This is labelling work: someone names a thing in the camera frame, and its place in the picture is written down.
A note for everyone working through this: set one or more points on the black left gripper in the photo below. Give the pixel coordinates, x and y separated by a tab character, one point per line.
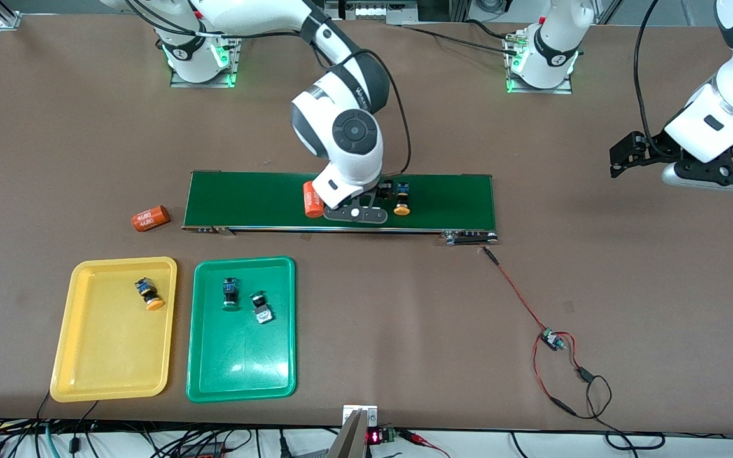
654	145

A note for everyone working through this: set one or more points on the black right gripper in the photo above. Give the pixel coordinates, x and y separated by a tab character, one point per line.
384	189

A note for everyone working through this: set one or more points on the yellow-capped push button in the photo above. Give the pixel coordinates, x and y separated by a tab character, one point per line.
148	292
402	197

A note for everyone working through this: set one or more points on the orange cylinder battery cell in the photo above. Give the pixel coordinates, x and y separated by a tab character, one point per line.
151	218
311	200

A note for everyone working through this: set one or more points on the green-capped push button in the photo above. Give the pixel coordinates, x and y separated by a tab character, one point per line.
231	292
262	308

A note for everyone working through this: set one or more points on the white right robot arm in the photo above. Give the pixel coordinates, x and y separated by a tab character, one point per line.
245	16

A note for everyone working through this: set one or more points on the green conveyor belt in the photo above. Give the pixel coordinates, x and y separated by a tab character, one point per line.
245	200

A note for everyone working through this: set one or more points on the small speed controller module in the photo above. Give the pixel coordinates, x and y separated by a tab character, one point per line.
553	340

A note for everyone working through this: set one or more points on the green plastic tray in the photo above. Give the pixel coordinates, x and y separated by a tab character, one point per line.
245	356

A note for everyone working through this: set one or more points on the small red digit display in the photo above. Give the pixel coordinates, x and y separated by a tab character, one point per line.
374	437

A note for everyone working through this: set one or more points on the red clip test leads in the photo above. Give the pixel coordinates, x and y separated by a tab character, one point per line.
420	439

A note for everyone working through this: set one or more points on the orange and black device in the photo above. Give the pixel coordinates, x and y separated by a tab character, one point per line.
204	450

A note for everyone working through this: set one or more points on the yellow plastic tray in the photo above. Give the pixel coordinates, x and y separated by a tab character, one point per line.
112	356

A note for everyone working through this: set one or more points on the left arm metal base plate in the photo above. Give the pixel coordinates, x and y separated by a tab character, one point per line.
564	88

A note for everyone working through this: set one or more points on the metal frame with light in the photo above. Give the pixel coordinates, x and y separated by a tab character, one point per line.
392	11

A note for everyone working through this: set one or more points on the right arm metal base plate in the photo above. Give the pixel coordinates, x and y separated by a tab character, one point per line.
234	63

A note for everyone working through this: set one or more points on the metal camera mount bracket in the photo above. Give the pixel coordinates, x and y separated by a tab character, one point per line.
357	439

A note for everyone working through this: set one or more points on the aluminium extrusion post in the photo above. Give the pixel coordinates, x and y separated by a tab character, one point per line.
10	18

